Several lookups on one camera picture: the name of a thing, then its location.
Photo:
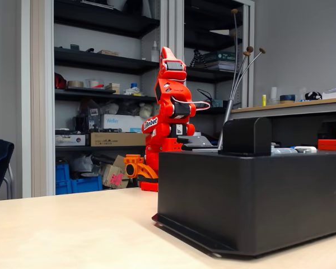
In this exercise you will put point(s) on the metal door hinge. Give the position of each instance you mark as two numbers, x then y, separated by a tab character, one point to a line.
282	151

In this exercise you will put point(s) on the white cloth bundle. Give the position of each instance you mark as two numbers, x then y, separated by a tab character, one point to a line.
134	91

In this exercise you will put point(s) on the small wooden box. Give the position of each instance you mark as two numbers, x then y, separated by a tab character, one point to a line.
112	88

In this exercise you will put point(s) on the small blue plastic crate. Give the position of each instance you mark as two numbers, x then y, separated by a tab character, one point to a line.
62	172

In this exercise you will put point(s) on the white squeeze bottle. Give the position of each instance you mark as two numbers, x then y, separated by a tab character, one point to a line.
155	53

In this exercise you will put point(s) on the green book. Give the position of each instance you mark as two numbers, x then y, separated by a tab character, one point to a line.
221	56

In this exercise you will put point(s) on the orange table clamp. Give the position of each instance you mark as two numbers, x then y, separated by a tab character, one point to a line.
138	160

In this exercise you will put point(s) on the grey chair frame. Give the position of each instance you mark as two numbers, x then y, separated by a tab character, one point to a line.
10	182

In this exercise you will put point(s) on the green device box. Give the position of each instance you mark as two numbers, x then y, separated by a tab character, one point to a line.
217	103

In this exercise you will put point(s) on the wide blue plastic crate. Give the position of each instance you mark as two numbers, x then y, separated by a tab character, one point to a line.
84	185

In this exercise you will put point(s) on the stack of books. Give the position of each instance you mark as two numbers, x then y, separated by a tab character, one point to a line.
221	65

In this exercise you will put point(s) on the metal stand cork knobs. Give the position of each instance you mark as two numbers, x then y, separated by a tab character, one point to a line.
226	120

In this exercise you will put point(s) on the blue capped jar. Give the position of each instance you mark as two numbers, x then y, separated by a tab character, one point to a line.
134	85

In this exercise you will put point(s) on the flat cardboard piece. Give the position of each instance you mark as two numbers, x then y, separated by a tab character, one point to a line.
107	52

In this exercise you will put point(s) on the blue tape roll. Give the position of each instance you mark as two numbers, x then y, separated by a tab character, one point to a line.
287	98

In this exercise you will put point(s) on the dark small box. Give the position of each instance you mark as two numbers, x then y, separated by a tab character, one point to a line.
74	47

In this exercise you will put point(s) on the small plain cardboard box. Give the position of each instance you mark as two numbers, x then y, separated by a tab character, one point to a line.
120	162

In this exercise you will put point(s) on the long brown cardboard box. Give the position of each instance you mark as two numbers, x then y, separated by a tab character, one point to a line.
117	139

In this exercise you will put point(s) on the black flexible tripod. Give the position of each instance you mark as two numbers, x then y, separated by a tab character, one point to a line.
198	59

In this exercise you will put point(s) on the red robot arm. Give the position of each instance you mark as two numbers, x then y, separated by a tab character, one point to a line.
163	131

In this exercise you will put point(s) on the brown tape roll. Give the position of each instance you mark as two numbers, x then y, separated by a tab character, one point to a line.
75	84

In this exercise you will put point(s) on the red display stick module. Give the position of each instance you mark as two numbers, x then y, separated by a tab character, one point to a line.
330	144

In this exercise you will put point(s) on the white cylinder bottle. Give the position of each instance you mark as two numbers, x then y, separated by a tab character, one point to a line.
273	95

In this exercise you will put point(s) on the cardboard box pink sticker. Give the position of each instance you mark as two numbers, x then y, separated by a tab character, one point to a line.
114	176

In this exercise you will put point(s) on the black task board box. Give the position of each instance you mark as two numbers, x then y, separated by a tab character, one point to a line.
240	201

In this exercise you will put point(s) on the black white object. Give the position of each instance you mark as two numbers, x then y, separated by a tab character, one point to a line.
313	95

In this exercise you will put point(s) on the white printed flat box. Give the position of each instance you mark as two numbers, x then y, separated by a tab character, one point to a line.
68	140

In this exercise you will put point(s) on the grey metal shelf cabinet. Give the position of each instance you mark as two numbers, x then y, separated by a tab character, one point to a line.
207	42
100	60

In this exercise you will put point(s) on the wooden top desk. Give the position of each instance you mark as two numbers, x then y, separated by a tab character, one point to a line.
296	110

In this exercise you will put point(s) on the grey hinged door plate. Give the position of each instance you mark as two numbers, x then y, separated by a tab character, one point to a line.
205	150

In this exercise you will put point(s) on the white Weller box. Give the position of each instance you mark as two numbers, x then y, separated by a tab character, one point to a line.
123	122

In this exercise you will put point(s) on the red helmet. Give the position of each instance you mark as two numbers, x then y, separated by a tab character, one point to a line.
60	81

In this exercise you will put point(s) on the white plastic bag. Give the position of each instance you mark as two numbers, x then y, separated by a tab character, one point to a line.
146	110

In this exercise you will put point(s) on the yellow glue stick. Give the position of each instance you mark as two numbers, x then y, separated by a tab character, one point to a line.
264	100

